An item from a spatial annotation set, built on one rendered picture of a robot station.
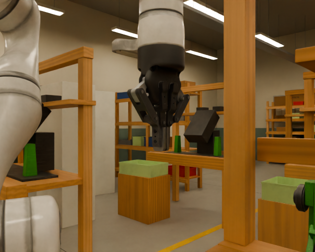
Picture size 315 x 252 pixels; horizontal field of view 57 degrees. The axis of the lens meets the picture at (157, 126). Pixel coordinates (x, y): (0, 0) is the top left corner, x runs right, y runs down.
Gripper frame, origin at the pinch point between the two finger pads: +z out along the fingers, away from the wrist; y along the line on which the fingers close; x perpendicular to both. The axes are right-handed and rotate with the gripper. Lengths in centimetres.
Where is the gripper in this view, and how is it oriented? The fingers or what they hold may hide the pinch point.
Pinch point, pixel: (161, 139)
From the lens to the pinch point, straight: 46.3
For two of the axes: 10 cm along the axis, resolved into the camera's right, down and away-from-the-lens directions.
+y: 6.7, 0.0, 7.4
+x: -7.4, 0.0, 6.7
